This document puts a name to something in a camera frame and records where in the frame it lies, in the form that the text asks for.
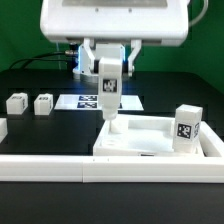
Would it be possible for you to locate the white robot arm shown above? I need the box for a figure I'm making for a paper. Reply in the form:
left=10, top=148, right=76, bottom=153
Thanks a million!
left=40, top=0, right=189, bottom=81

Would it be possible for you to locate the black cable bundle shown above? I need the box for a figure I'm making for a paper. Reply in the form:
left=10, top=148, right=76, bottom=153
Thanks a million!
left=8, top=41, right=80, bottom=70

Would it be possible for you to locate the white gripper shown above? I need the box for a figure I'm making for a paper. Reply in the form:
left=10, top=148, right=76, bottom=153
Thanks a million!
left=40, top=0, right=188, bottom=77

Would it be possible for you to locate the white sheet with markers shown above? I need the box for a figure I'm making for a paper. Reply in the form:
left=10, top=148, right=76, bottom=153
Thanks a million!
left=54, top=94, right=143, bottom=111

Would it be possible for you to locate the white square table top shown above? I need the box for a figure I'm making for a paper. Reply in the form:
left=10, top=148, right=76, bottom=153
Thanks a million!
left=93, top=114, right=203, bottom=157

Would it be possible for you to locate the white camera cable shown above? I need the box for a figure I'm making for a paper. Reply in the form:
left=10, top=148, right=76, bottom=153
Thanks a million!
left=187, top=0, right=210, bottom=28

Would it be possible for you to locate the white U-shaped obstacle fence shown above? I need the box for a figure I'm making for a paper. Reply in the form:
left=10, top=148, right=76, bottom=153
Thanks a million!
left=0, top=122, right=224, bottom=183

